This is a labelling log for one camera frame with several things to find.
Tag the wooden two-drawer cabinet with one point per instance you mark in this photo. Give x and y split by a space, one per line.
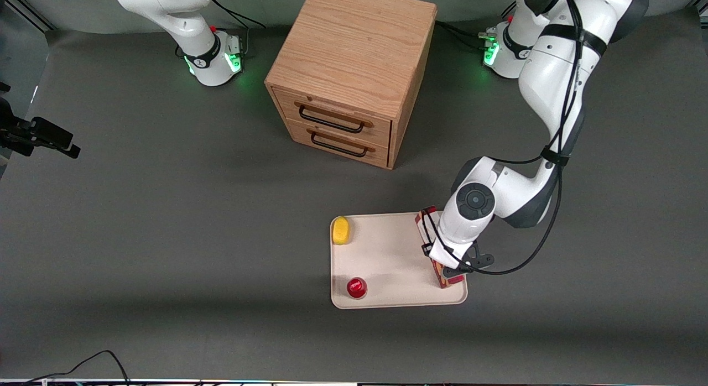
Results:
354 43

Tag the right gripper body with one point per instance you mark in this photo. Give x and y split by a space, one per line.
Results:
26 136

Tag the red cookie box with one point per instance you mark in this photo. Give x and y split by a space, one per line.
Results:
445 280

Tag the yellow lemon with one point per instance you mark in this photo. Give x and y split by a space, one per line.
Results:
341 230

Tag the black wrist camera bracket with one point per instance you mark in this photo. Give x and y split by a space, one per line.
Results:
480 259

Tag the wooden drawer with notch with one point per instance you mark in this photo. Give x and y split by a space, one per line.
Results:
287 107

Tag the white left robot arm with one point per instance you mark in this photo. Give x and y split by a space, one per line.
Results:
553 71

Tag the plain wooden drawer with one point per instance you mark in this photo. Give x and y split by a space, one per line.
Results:
298 134

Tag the beige plastic tray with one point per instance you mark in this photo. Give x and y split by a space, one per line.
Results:
387 259

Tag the aluminium frame rail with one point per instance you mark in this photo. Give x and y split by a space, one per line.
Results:
27 10

